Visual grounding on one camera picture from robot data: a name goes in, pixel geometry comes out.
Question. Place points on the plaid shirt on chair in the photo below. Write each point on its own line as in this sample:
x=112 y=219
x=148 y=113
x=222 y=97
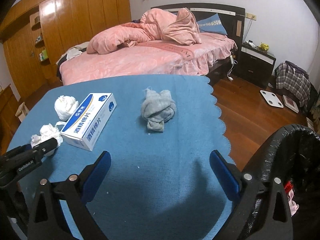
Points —
x=294 y=79

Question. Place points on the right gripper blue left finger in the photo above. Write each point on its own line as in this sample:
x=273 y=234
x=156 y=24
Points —
x=93 y=175

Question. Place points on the pink bed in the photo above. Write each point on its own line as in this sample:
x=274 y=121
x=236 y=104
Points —
x=154 y=57

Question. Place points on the framed picture on floor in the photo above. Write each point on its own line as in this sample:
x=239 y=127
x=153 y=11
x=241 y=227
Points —
x=289 y=103

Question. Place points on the black nightstand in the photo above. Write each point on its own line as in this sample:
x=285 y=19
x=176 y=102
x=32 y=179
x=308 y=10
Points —
x=254 y=65

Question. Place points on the white blue medicine box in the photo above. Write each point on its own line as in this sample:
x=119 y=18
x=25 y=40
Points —
x=85 y=125

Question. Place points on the white tissue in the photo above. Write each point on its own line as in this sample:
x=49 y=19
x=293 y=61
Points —
x=46 y=132
x=65 y=106

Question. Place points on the black headboard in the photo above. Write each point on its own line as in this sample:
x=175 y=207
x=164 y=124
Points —
x=232 y=17

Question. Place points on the grey knotted sock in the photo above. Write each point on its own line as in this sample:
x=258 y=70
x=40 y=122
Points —
x=157 y=109

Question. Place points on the blue table cloth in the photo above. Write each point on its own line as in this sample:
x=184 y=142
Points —
x=160 y=185

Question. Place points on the black trash bin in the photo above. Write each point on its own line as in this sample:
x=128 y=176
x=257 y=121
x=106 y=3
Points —
x=292 y=154

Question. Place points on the wooden wardrobe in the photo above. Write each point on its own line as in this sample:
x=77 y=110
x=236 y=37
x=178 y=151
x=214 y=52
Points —
x=35 y=33

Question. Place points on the white bathroom scale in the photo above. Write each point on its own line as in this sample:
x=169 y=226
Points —
x=271 y=99

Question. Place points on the clothes pile on bed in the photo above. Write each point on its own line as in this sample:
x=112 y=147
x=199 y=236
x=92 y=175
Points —
x=73 y=52

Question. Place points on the yellow plush toy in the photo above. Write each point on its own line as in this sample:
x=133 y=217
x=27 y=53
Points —
x=264 y=47

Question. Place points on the blue pillow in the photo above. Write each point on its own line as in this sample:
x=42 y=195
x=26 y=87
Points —
x=212 y=24

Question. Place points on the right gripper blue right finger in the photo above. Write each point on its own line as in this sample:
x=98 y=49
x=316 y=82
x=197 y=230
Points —
x=227 y=174

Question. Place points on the white step stool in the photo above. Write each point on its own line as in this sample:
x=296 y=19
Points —
x=22 y=112

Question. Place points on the pink duvet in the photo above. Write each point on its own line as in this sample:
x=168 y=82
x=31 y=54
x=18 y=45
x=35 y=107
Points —
x=155 y=24

